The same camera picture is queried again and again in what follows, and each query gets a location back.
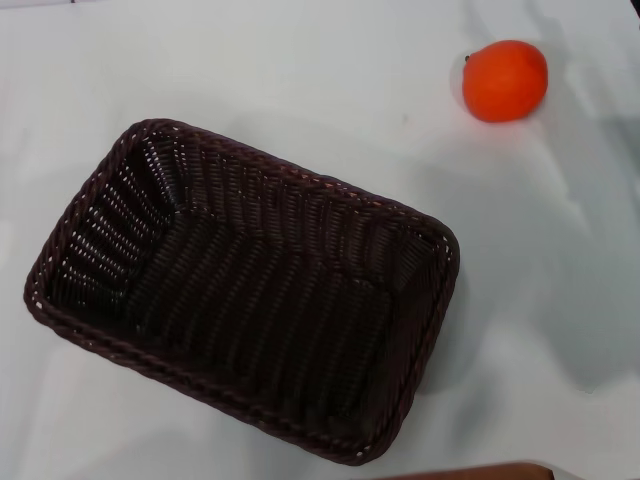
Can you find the dark brown woven basket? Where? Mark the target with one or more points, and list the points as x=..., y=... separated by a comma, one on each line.
x=260, y=300

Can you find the white tablecloth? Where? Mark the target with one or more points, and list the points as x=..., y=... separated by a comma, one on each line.
x=300, y=65

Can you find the orange fruit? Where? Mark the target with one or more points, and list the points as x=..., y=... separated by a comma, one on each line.
x=505, y=82

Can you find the brown wooden edge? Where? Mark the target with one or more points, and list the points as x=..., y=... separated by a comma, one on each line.
x=475, y=474

